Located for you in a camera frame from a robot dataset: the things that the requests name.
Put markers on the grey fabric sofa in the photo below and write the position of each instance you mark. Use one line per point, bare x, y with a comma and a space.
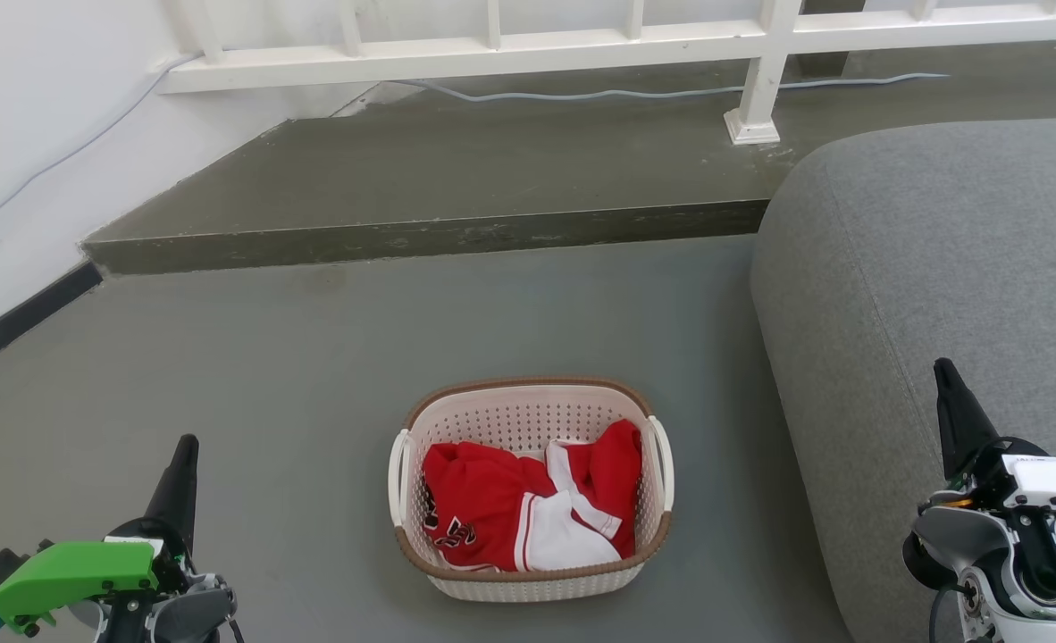
930, 268

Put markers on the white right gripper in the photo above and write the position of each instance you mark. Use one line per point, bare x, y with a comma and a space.
1042, 482

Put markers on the white metal railing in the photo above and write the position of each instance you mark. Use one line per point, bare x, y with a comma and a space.
582, 43

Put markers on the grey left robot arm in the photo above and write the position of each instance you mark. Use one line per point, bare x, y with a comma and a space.
190, 614

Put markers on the red white sports jersey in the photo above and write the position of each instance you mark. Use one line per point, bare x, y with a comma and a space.
483, 500

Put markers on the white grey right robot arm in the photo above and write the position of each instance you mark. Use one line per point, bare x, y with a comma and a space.
993, 563

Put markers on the white perforated laundry basket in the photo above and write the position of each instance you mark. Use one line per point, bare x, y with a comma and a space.
528, 415

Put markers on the black wall baseboard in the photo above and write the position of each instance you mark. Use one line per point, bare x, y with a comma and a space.
28, 314

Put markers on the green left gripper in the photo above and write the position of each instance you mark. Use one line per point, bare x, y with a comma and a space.
72, 572

